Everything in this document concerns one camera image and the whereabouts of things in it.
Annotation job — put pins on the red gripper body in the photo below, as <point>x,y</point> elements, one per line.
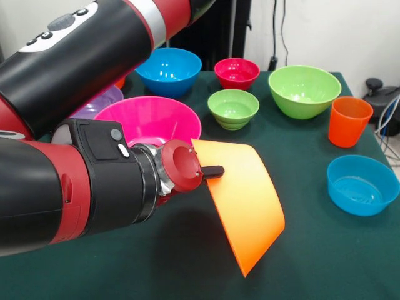
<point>182,165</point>

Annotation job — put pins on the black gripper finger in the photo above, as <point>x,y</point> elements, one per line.
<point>214,172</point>

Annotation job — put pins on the large orange bowl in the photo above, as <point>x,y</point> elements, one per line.
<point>247,203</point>

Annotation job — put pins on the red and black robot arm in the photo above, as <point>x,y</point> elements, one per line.
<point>47,187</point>

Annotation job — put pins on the large pink bowl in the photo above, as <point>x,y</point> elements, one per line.
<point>150,118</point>

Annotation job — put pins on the small green bowl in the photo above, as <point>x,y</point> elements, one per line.
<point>232,106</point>

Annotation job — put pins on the large blue bowl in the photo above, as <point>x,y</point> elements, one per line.
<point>168,72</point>

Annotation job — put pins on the small crimson bowl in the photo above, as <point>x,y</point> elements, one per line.
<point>236,73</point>

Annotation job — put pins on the purple bowl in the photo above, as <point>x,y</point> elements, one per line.
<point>100,103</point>

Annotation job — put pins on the small orange bowl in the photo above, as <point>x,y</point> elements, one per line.
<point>120,82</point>

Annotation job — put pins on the large green bowl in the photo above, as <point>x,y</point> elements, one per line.
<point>303,87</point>

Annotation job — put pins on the dark green table cloth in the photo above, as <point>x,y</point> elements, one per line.
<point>312,250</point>

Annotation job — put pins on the orange cup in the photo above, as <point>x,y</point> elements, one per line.
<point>348,125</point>

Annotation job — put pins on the small shallow blue bowl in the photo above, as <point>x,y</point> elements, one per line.
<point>359,187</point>

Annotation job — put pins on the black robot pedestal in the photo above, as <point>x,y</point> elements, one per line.
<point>218,37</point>

